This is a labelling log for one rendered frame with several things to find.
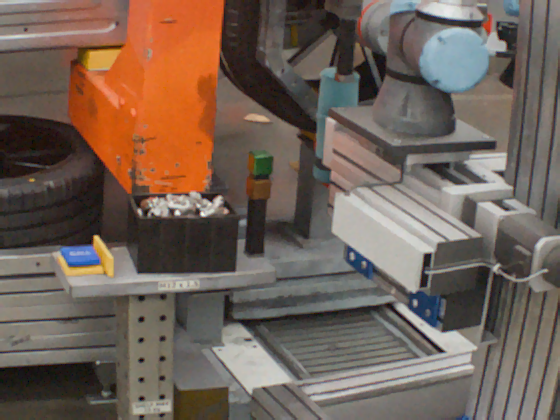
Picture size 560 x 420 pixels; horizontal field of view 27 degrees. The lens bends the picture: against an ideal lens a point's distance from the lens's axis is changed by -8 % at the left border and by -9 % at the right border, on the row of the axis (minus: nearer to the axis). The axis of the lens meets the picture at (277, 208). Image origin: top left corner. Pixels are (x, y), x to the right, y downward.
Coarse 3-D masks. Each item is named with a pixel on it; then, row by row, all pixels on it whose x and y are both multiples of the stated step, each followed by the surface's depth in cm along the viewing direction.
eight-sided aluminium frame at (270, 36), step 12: (264, 0) 281; (276, 0) 278; (264, 12) 282; (276, 12) 279; (264, 24) 283; (276, 24) 280; (264, 36) 282; (276, 36) 281; (264, 48) 282; (276, 48) 282; (264, 60) 283; (276, 60) 283; (276, 72) 284; (288, 72) 285; (288, 84) 287; (300, 84) 288; (300, 96) 289; (312, 96) 290; (312, 108) 291
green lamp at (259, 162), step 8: (256, 152) 243; (264, 152) 244; (248, 160) 244; (256, 160) 241; (264, 160) 242; (272, 160) 243; (248, 168) 244; (256, 168) 242; (264, 168) 242; (272, 168) 243
